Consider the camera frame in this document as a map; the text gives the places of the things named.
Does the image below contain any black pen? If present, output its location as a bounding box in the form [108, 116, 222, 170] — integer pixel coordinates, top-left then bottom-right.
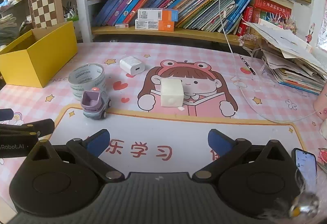
[239, 54, 256, 76]

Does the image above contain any clear tape roll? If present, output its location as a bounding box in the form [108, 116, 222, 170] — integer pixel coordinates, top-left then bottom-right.
[68, 64, 106, 101]

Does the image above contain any pink soft toy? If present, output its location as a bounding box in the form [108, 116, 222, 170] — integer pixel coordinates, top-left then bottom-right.
[313, 86, 327, 138]

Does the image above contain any pink bead flower decoration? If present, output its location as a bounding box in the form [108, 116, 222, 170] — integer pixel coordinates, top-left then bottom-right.
[237, 33, 261, 47]

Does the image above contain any wooden bookshelf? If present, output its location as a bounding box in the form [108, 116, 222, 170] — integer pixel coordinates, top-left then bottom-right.
[74, 0, 315, 49]

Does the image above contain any wooden chessboard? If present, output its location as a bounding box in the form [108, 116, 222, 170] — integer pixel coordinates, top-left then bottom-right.
[28, 0, 64, 29]

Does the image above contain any black smartphone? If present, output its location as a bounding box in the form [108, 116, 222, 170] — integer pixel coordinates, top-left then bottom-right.
[291, 148, 318, 194]

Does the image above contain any pile of papers and books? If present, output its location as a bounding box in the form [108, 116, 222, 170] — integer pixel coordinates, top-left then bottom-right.
[243, 20, 327, 95]

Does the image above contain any green pen holder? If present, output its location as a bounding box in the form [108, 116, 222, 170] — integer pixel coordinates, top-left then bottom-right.
[63, 2, 78, 21]

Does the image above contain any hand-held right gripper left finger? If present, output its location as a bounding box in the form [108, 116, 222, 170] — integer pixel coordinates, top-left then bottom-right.
[27, 129, 126, 184]

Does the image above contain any white cube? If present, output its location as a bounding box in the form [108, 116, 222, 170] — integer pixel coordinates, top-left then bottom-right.
[160, 78, 185, 108]

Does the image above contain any clear crystal charm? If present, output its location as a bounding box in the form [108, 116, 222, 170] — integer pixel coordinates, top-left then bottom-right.
[288, 168, 320, 220]

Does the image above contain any white charger plug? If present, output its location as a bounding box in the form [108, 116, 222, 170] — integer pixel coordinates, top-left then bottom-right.
[120, 55, 146, 76]

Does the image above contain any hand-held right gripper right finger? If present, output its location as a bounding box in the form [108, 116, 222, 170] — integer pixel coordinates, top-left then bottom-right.
[191, 129, 294, 184]

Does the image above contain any row of red books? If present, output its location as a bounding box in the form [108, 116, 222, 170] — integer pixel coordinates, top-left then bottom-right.
[236, 6, 261, 36]

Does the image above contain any orange and white carton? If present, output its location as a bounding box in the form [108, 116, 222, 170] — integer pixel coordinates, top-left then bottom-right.
[137, 8, 179, 22]
[135, 20, 175, 31]

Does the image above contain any purple toy truck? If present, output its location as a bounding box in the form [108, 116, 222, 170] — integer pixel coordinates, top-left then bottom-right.
[81, 87, 111, 120]

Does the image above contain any yellow cardboard box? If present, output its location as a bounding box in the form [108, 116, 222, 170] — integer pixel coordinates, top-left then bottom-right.
[0, 21, 78, 88]

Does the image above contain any grey cloth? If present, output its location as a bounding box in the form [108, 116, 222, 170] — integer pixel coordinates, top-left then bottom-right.
[0, 14, 19, 47]

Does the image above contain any thick red dictionary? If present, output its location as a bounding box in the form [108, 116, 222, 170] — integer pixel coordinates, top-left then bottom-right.
[252, 0, 292, 20]

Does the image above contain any pink printed desk mat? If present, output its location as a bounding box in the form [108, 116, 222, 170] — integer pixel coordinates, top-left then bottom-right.
[0, 41, 327, 214]

